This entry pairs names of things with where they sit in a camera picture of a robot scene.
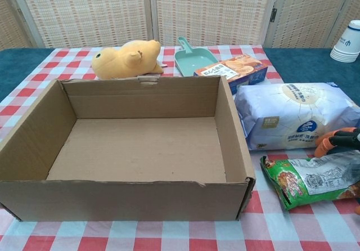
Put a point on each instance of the silver orange-tipped right robot hand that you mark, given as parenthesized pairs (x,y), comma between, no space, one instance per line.
(337,142)

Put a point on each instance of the green snack packet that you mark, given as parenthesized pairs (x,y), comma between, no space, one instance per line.
(303,180)

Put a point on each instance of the white blue food bag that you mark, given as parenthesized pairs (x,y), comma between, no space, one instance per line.
(289,113)

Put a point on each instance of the orange blue biscuit box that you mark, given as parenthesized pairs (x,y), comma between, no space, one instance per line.
(239,69)

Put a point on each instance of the open brown cardboard box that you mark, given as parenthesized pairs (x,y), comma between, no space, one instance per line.
(126,149)

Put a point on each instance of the blue felt table cover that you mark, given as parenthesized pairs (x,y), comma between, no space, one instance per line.
(303,65)

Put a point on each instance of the white blue paper cup stack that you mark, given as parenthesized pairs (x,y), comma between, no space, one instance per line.
(347,45)

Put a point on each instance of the red white checked tablecloth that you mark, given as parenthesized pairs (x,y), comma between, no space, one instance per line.
(267,228)

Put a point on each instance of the mint green plastic dustpan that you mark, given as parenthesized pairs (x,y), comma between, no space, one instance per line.
(191,61)

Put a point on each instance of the woven bamboo folding screen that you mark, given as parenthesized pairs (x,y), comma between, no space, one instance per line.
(197,11)

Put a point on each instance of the yellow plush animal toy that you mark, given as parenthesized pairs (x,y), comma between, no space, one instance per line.
(121,61)

